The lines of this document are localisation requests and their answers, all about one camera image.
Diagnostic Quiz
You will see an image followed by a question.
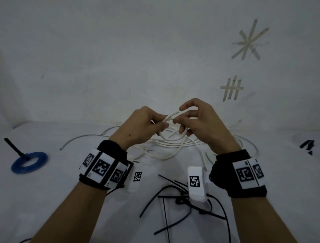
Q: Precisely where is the person's left hand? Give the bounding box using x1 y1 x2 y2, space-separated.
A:
109 106 171 151

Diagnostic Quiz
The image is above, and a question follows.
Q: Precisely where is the person's right hand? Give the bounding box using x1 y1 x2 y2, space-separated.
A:
173 98 242 155

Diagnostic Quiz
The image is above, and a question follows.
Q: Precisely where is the white cable coil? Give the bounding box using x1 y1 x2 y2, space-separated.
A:
101 109 259 173

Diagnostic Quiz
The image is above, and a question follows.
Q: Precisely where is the person's left forearm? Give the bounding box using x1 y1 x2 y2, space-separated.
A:
29 179 118 243

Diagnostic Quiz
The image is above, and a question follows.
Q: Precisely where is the person's right forearm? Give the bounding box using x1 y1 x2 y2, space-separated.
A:
228 193 298 243

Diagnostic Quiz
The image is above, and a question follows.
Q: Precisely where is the black wristband with marker tags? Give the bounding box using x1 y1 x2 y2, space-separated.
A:
209 149 268 199
79 140 134 192

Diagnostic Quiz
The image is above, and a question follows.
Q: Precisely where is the blue tape roll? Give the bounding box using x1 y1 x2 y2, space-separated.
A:
11 151 48 175

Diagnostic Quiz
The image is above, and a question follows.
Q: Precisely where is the pile of black cable ties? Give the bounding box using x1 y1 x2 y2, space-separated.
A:
139 174 232 243

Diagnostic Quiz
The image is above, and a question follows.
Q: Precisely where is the thin white wire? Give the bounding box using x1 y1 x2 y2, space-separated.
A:
59 126 119 151

